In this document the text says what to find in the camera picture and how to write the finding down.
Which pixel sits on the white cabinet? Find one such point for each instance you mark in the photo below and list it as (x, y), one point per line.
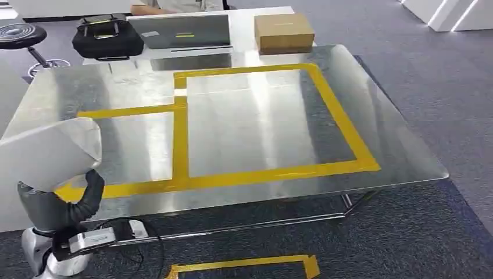
(7, 96)

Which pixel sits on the grey laptop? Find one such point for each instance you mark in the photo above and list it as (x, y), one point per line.
(181, 32)

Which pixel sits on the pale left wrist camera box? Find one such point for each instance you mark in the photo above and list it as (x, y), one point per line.
(92, 238)

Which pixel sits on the person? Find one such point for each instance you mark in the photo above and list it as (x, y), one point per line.
(154, 7)

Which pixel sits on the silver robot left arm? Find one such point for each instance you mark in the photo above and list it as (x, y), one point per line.
(36, 250)

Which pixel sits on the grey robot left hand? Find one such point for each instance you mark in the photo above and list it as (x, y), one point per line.
(50, 210)

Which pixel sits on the brown cardboard box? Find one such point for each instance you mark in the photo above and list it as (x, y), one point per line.
(283, 32)

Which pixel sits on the white table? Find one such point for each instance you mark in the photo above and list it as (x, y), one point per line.
(242, 30)

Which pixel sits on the black carry bag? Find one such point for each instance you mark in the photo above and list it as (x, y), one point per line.
(108, 40)

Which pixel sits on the black round stool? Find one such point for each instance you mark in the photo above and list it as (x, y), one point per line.
(21, 36)

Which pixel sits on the white angular blocks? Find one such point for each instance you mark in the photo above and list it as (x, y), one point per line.
(443, 13)

